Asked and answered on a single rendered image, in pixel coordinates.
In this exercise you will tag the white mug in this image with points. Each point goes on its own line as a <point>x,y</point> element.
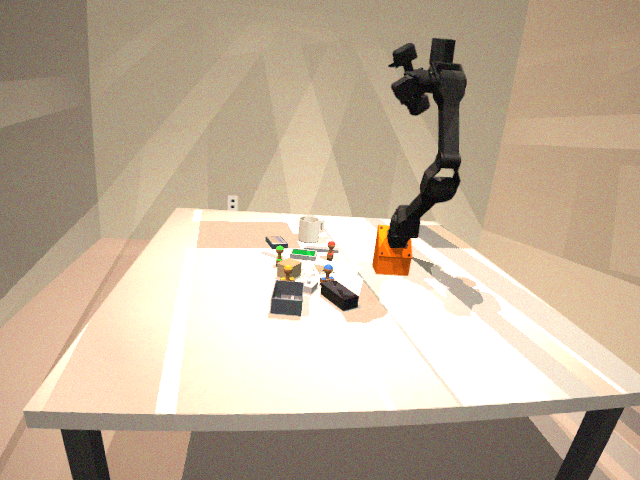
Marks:
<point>309,229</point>

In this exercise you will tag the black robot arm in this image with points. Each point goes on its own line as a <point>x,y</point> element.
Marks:
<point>447,81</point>

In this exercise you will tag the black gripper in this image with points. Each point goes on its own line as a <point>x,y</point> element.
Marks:
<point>403,57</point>

